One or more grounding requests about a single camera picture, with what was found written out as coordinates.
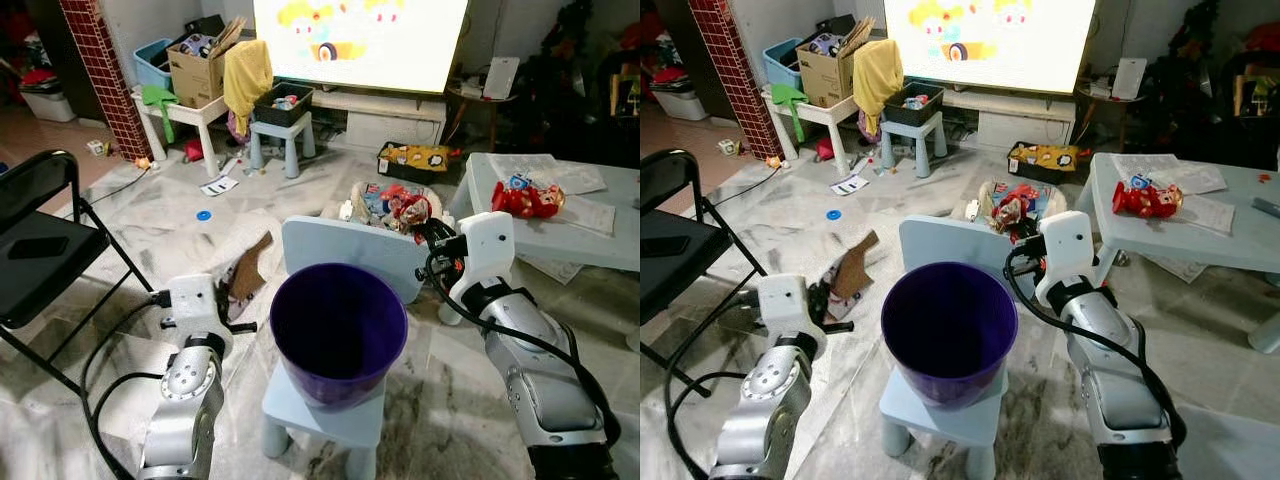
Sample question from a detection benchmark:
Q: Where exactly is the black plastic crate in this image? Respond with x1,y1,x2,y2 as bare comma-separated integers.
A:
882,81,947,129
251,81,315,129

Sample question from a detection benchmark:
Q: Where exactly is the red haired doll heap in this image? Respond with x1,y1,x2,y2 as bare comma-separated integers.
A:
965,180,1051,241
340,180,447,239

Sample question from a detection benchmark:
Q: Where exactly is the yellow towel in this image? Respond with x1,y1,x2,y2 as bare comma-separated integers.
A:
852,39,905,138
222,39,275,138

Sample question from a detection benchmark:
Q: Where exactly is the white television console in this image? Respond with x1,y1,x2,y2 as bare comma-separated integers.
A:
940,88,1083,153
290,88,449,153

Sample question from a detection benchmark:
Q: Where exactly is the large flat television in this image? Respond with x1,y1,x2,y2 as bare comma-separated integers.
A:
252,0,470,97
883,0,1098,97

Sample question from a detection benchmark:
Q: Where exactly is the red brick pattern pillar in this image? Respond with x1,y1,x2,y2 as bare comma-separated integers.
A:
690,0,786,163
59,0,154,164

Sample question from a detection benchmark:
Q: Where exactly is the black folding chair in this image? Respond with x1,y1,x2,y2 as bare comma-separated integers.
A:
640,149,771,397
0,149,158,397

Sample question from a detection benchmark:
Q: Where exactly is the red toy figure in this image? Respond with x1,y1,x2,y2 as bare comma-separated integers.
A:
1111,174,1185,220
489,174,567,220

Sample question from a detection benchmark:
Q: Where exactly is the small white plastic table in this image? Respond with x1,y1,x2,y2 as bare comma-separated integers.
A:
464,152,641,273
1088,152,1280,356

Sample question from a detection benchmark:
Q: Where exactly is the large printed paper sheet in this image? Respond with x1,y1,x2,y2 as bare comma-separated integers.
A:
1112,153,1230,197
486,153,609,197

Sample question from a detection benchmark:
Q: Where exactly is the pale blue plastic chair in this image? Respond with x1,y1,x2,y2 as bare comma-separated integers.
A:
281,215,473,327
897,214,1063,301

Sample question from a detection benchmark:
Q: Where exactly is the green toy shovel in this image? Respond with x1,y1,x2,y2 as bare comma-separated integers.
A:
770,82,810,142
140,84,180,144

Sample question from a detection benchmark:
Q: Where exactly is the purple plastic rubbish bin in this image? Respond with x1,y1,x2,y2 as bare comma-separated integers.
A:
880,261,1020,410
269,261,410,412

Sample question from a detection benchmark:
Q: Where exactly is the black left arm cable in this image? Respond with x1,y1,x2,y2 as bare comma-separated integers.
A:
78,288,176,480
663,290,766,480

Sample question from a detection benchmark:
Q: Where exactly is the brown cardboard piece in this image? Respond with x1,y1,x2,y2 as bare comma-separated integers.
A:
822,230,882,311
222,230,275,309

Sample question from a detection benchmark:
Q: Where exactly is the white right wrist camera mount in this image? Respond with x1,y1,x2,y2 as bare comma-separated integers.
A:
1035,211,1097,307
455,211,517,303

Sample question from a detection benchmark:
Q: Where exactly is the small printed paper sheet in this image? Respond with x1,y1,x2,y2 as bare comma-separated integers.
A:
555,195,617,237
1180,193,1242,235

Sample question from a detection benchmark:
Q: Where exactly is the pale blue plastic stool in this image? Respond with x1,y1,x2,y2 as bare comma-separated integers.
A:
877,112,948,180
879,368,1009,480
261,362,387,480
247,112,318,180

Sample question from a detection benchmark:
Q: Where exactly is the blue plastic basket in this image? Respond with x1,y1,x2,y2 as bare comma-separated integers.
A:
762,38,806,93
132,38,176,93

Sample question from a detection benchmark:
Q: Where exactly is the white router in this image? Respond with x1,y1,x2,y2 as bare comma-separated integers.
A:
1112,57,1150,101
483,57,522,101

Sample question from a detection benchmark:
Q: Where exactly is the white storage tub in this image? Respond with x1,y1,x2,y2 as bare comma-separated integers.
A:
652,80,711,122
20,80,78,124

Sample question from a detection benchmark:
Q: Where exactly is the yellow toy in black tray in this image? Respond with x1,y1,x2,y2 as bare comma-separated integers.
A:
376,141,464,187
1006,141,1093,187

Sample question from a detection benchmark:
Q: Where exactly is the white side table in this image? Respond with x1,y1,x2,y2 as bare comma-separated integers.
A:
135,85,238,178
765,85,868,178

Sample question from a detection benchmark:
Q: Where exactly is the open cardboard box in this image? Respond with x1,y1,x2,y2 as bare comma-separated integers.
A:
796,17,878,110
166,17,248,110

